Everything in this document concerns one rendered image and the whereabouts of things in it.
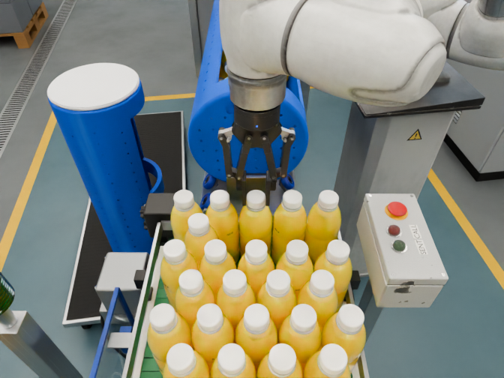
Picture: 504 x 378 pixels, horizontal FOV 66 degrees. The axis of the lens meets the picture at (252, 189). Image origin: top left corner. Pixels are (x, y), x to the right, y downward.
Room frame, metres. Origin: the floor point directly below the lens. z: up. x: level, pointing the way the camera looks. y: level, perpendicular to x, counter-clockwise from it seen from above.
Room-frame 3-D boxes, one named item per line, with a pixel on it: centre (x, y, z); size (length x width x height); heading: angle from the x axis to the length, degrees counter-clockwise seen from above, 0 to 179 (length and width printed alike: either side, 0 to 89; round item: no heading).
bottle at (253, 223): (0.54, -0.01, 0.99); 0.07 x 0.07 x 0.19
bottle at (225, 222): (0.54, 0.06, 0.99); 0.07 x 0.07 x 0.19
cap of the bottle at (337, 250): (0.41, -0.15, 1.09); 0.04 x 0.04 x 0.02
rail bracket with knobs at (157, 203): (0.61, 0.21, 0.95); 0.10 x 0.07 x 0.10; 90
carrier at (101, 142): (1.09, 0.50, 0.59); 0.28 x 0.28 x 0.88
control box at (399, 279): (0.45, -0.28, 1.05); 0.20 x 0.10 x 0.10; 0
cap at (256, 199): (0.54, -0.01, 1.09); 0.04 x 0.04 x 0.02
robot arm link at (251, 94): (0.53, -0.01, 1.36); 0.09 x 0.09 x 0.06
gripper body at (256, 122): (0.53, -0.01, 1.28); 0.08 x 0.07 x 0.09; 90
